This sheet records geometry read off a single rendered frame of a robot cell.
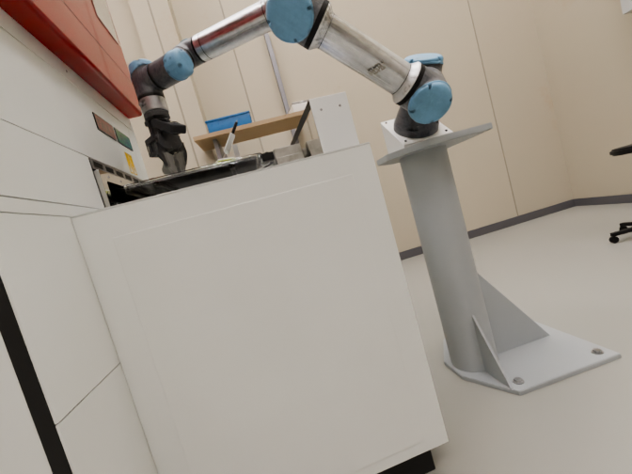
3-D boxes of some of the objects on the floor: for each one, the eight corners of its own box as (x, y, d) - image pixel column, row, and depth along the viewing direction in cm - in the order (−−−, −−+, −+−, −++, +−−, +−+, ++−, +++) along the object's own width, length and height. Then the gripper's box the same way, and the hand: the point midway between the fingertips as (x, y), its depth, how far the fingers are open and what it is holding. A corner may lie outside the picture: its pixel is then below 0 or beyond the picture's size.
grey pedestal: (516, 317, 143) (473, 138, 137) (622, 357, 99) (566, 99, 93) (412, 353, 137) (363, 168, 131) (476, 413, 94) (406, 141, 88)
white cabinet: (198, 595, 66) (69, 218, 60) (232, 380, 161) (183, 225, 155) (463, 470, 77) (377, 141, 71) (349, 338, 172) (308, 191, 166)
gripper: (163, 122, 102) (183, 185, 104) (134, 120, 95) (156, 189, 97) (176, 111, 97) (197, 179, 99) (146, 108, 90) (169, 181, 92)
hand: (180, 177), depth 96 cm, fingers closed
